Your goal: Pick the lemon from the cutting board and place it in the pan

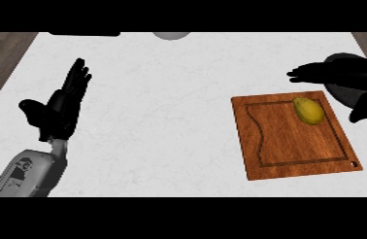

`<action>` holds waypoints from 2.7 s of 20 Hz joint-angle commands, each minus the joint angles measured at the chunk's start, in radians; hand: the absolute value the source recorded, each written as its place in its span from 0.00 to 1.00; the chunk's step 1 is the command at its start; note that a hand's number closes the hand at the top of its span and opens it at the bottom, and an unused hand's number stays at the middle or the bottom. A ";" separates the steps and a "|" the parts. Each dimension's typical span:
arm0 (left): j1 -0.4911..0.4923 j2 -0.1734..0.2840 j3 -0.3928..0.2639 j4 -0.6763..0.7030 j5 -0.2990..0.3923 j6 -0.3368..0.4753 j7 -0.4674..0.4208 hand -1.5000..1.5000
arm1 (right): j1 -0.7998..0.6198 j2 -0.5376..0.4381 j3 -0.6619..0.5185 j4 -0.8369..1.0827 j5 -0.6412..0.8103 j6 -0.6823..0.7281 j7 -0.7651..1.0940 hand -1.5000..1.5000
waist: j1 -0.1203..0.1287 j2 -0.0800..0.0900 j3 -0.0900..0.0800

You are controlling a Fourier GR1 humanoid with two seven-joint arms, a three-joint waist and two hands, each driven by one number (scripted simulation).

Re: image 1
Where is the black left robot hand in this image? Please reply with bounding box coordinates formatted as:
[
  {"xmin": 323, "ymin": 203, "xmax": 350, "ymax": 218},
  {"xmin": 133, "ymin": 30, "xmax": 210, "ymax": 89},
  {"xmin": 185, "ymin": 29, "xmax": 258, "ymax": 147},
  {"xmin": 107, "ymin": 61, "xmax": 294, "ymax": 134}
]
[{"xmin": 18, "ymin": 57, "xmax": 93, "ymax": 143}]

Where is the brown wooden cutting board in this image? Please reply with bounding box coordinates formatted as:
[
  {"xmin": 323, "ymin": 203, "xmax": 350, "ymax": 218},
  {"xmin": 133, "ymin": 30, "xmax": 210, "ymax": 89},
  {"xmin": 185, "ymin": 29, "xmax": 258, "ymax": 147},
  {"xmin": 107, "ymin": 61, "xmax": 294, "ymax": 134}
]
[{"xmin": 230, "ymin": 89, "xmax": 365, "ymax": 182}]

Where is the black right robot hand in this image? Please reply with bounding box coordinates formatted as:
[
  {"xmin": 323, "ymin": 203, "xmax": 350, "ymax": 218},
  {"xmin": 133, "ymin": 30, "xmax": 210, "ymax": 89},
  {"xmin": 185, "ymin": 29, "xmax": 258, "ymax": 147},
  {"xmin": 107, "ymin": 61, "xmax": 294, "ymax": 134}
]
[{"xmin": 286, "ymin": 59, "xmax": 367, "ymax": 124}]

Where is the yellow lemon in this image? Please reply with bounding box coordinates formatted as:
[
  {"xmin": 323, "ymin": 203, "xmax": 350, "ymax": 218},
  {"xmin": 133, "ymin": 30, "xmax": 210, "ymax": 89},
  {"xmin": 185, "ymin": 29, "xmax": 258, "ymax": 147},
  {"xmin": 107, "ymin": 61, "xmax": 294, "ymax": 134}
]
[{"xmin": 291, "ymin": 96, "xmax": 328, "ymax": 126}]

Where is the grey rounded object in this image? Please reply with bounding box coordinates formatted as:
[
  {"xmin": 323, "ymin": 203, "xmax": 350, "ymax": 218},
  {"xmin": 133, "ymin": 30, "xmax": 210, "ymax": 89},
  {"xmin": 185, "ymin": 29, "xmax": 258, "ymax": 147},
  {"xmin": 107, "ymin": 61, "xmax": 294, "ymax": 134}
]
[{"xmin": 152, "ymin": 31, "xmax": 192, "ymax": 41}]

